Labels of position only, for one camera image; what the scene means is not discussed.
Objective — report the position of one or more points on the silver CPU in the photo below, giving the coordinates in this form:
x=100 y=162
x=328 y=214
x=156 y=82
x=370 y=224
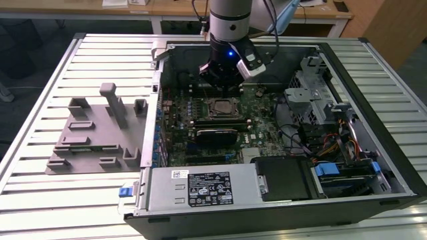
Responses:
x=224 y=107

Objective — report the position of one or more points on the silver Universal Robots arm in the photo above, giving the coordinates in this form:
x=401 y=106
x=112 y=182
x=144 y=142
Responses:
x=230 y=25

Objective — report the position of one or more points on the CPU socket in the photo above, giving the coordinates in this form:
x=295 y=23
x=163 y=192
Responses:
x=210 y=111

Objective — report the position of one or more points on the round coin battery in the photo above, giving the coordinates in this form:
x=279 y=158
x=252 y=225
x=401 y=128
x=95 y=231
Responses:
x=259 y=93

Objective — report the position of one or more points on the metal drive cage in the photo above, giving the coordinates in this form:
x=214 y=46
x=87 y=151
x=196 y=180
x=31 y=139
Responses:
x=300 y=96

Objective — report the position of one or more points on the green motherboard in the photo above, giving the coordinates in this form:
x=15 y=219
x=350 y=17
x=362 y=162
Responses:
x=267 y=142

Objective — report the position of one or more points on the silver finned heat sink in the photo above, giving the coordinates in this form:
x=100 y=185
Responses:
x=251 y=153

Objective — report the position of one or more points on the white box with print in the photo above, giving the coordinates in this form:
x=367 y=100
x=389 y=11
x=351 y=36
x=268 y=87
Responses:
x=140 y=2

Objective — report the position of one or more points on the black expansion slot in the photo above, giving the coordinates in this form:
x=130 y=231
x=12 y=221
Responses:
x=207 y=158

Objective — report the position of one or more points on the wooden desk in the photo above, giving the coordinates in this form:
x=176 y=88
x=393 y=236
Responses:
x=320 y=13

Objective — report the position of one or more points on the white cardboard box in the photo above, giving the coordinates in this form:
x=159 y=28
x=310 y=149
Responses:
x=115 y=3

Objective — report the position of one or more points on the black phone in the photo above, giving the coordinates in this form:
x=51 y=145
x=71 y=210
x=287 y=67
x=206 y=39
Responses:
x=340 y=6

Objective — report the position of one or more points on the white barcode sticker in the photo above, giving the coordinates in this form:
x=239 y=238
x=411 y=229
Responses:
x=180 y=174

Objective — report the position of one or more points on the blue disk carrier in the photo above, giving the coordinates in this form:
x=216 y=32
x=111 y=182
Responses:
x=324 y=170

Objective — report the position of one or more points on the black power supply label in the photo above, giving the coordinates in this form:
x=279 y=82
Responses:
x=210 y=197

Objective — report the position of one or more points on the green RAM stick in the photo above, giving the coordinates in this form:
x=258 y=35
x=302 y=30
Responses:
x=83 y=149

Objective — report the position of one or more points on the grey parts rack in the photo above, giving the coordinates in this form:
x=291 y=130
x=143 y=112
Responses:
x=96 y=162

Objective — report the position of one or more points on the silver power supply unit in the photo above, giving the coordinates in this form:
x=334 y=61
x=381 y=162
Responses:
x=167 y=195

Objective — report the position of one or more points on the wooden cabinet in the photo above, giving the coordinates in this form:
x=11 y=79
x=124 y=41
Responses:
x=394 y=30

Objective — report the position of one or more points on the blue case latch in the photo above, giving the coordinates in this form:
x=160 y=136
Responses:
x=124 y=192

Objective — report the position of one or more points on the black hard disk drive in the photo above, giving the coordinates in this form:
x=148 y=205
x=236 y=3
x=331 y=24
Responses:
x=347 y=186

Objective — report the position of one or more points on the small blue plastic clip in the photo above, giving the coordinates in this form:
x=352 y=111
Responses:
x=375 y=167

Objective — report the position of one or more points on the dark office chair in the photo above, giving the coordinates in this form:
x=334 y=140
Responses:
x=16 y=50

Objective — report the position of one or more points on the black open PC case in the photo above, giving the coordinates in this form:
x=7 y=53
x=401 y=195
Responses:
x=234 y=222

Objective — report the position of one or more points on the grey chair leg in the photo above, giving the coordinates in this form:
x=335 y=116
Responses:
x=7 y=95

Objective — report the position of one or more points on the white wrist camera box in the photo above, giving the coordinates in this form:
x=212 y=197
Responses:
x=251 y=71

